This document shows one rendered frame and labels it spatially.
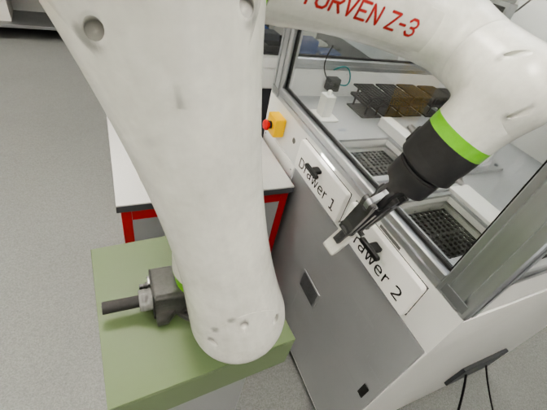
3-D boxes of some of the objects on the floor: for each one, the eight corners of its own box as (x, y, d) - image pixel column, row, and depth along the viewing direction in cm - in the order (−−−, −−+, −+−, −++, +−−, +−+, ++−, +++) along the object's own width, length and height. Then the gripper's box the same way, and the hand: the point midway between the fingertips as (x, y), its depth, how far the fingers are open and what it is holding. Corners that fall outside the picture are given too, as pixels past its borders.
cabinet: (324, 451, 126) (429, 359, 74) (240, 247, 192) (264, 123, 140) (488, 370, 164) (633, 272, 112) (370, 224, 231) (427, 119, 179)
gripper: (425, 148, 56) (337, 227, 71) (387, 150, 47) (296, 239, 62) (455, 183, 53) (358, 257, 68) (421, 190, 44) (317, 274, 59)
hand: (339, 239), depth 63 cm, fingers closed
